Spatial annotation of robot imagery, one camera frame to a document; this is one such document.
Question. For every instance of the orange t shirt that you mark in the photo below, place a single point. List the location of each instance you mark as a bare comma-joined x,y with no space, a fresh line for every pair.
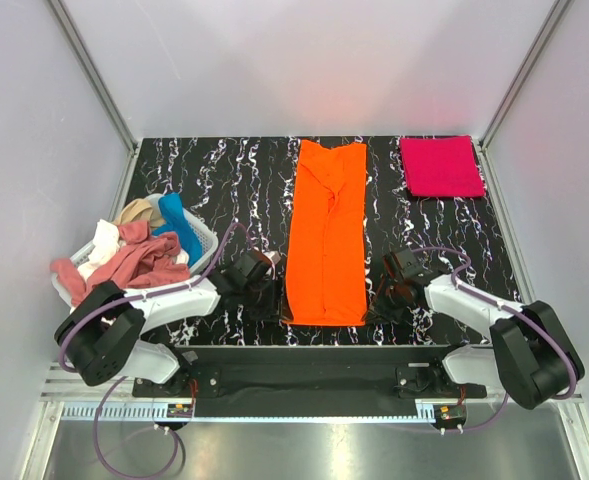
325,268

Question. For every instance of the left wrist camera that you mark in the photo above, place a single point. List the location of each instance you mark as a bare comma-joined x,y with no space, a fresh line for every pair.
273,256

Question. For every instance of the blue t shirt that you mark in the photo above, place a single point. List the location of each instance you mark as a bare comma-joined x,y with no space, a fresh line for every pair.
172,212

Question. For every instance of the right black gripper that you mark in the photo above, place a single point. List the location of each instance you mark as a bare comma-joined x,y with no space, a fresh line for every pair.
387,298

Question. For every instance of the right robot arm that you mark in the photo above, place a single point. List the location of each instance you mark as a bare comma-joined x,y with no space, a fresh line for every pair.
528,354

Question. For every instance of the white t shirt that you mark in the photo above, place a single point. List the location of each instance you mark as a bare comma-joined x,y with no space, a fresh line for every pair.
108,239

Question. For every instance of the folded magenta t shirt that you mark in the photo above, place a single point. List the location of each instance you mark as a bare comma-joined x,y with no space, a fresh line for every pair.
441,167

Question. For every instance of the slotted cable duct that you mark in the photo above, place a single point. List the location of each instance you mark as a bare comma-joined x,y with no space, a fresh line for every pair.
128,411

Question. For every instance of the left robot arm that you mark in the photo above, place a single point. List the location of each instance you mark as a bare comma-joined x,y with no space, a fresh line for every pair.
102,338

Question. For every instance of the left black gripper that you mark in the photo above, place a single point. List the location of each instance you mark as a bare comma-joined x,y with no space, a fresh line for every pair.
266,304

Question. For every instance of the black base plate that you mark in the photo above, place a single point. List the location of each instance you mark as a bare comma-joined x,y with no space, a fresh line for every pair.
306,382

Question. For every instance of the beige t shirt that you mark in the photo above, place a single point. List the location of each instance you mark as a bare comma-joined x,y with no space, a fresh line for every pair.
140,209

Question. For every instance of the dusty pink t shirt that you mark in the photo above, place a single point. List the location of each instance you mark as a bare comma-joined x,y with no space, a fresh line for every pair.
137,265

